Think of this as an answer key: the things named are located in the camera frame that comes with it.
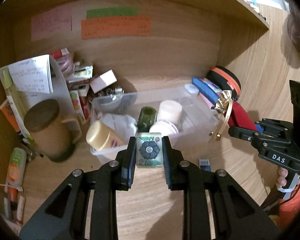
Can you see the white paper receipt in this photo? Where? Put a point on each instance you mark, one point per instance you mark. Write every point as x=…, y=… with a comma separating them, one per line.
x=32, y=75

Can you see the brown mug with lid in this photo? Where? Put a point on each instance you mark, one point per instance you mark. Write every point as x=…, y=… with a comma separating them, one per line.
x=54, y=134

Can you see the cream cylindrical container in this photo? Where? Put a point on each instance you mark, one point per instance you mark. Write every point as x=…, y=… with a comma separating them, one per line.
x=170, y=110

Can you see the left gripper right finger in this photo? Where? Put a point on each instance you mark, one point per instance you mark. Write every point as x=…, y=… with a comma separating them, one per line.
x=214, y=202

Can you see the orange green tube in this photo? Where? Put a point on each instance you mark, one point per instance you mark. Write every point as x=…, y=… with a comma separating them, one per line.
x=16, y=168

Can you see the blue patterned pencil pouch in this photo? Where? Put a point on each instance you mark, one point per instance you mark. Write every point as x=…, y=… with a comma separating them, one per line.
x=208, y=89

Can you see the black orange round case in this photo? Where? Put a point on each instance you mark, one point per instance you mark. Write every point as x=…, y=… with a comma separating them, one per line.
x=225, y=80

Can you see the small pink white box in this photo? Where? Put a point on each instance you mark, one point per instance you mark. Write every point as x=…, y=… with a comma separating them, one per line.
x=103, y=81

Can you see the orange sticky note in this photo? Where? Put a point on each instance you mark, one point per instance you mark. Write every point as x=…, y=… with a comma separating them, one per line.
x=102, y=27

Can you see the stack of books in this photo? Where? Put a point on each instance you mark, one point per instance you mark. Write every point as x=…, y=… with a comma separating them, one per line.
x=77, y=77

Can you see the pink round case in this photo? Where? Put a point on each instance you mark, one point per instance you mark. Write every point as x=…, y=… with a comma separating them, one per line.
x=165, y=128

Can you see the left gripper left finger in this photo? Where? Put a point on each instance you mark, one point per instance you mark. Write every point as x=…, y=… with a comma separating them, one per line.
x=85, y=198

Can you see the pink sticky note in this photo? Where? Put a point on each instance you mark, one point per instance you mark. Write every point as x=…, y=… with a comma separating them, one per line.
x=50, y=22

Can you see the clear plastic storage bin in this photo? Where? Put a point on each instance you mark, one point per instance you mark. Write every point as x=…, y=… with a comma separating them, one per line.
x=197, y=120

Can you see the person right hand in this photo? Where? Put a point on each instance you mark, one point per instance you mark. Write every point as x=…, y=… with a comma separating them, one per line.
x=281, y=180

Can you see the red velvet pouch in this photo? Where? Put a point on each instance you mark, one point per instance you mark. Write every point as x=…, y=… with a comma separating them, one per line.
x=240, y=118

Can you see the dark green glass bottle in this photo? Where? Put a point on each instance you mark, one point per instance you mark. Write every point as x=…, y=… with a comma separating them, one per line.
x=147, y=118

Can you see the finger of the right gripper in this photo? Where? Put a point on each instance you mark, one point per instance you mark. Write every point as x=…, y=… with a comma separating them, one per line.
x=263, y=126
x=242, y=133

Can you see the green flower pattern box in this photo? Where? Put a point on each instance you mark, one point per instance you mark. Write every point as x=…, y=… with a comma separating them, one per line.
x=149, y=153

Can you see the green sticky note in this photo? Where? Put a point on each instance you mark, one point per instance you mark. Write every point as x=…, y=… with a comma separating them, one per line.
x=111, y=11

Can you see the small blue packet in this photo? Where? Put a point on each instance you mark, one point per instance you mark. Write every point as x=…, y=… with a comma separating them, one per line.
x=204, y=164

